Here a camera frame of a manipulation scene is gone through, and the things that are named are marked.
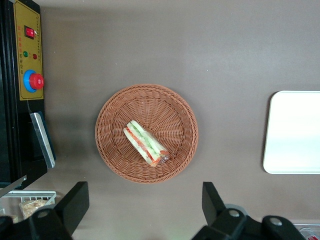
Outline white wire rack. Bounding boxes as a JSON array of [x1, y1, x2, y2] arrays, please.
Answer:
[[0, 189, 57, 223]]

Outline clear bag of snacks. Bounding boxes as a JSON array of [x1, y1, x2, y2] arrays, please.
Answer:
[[19, 198, 55, 220]]

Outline sandwich with vegetables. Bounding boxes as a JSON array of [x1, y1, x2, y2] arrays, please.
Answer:
[[122, 119, 170, 168]]

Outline clear acrylic bottle rack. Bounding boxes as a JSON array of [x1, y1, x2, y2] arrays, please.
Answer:
[[291, 219, 320, 240]]

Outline black machine with yellow panel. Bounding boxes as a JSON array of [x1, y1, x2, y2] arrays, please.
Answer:
[[0, 0, 56, 190]]

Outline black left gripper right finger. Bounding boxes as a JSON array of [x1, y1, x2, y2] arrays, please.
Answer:
[[191, 181, 306, 240]]

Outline cream plastic serving tray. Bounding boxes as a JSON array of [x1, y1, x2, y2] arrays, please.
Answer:
[[262, 90, 320, 175]]

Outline brown round wicker basket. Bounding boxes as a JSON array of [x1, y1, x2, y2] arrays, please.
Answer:
[[94, 83, 199, 185]]

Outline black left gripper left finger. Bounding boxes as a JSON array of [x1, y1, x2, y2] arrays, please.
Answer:
[[0, 181, 90, 240]]

